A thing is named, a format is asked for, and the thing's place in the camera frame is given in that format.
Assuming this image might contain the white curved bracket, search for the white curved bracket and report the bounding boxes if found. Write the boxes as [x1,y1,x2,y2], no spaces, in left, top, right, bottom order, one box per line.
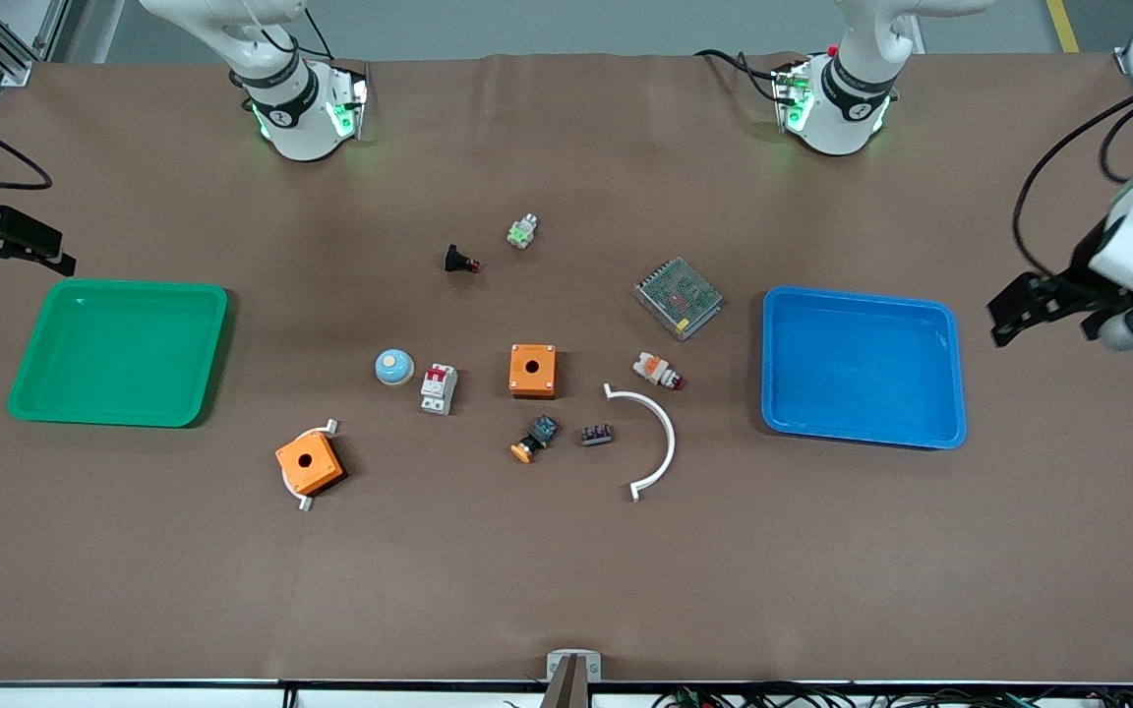
[281,418,341,514]
[603,383,677,503]

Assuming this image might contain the black right base cable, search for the black right base cable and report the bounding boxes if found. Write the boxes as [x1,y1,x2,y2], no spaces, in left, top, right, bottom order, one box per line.
[262,0,336,62]

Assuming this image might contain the brown table mat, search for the brown table mat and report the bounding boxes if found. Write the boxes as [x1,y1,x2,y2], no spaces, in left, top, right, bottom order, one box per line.
[0,51,1133,684]

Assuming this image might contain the white red circuit breaker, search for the white red circuit breaker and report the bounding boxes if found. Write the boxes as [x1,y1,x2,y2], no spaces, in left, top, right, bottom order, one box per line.
[419,363,459,417]

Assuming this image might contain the white table edge rail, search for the white table edge rail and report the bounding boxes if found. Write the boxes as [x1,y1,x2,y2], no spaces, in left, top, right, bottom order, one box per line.
[0,678,1133,708]

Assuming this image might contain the black cable bundle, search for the black cable bundle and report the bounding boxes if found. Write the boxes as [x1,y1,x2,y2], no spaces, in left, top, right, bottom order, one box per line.
[653,683,1133,708]

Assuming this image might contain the black left base cable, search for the black left base cable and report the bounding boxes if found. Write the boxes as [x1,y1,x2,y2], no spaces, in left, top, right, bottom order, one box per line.
[692,47,786,105]

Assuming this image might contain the red white push button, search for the red white push button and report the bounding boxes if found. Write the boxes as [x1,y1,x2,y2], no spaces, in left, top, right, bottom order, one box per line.
[632,353,686,392]

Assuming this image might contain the blue plastic tray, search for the blue plastic tray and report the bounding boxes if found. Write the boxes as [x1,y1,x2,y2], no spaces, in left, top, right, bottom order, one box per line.
[760,285,968,451]

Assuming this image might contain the green plastic tray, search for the green plastic tray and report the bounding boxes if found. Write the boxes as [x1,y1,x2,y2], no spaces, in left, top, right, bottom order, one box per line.
[6,279,230,430]

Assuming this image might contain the brown bar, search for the brown bar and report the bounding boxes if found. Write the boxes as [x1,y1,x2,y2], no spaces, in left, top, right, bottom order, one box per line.
[539,657,591,708]

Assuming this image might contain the grey metal bracket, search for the grey metal bracket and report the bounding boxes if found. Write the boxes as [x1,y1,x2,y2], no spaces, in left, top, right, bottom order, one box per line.
[545,649,603,682]

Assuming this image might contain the orange blue push button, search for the orange blue push button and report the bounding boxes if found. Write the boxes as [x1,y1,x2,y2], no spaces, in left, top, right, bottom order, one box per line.
[510,414,562,464]

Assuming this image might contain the short black left arm cable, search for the short black left arm cable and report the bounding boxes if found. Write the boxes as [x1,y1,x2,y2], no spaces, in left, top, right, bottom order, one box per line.
[1100,101,1133,185]

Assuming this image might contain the black base cable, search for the black base cable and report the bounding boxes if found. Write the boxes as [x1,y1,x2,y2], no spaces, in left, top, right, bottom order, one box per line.
[692,47,786,105]
[262,0,336,62]

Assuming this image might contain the metal mesh power supply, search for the metal mesh power supply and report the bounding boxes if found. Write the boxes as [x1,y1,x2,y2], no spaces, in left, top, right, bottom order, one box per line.
[633,257,725,342]

